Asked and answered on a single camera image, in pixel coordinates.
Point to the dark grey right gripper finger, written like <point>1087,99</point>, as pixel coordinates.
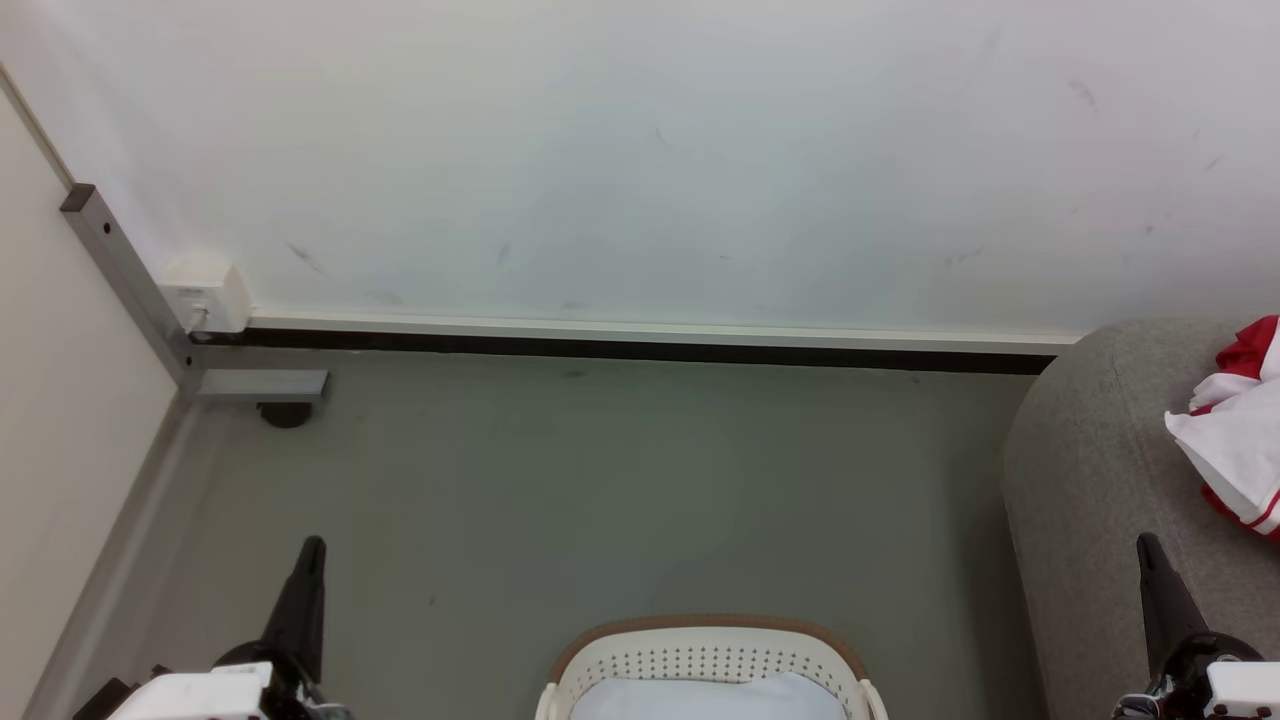
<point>1165,610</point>

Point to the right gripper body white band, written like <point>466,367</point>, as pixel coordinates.
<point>1220,680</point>

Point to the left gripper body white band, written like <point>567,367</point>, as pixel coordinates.
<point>235,690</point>

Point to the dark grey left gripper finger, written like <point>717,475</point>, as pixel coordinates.
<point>300,610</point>

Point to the red and white garment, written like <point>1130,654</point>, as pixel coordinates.
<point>1240,430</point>

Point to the white perforated laundry basket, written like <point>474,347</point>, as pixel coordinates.
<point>700,655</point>

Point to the grey fabric sofa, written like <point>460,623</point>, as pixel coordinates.
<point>1090,500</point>

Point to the white and black skirting strip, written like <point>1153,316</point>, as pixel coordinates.
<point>650,338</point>

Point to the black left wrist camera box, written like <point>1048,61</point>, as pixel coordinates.
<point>100,702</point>

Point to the black round frame foot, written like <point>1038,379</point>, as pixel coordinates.
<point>285,413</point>

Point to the white wall socket box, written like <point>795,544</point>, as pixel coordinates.
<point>205,292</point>

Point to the grey metal frame post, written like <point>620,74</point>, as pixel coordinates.
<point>130,280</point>

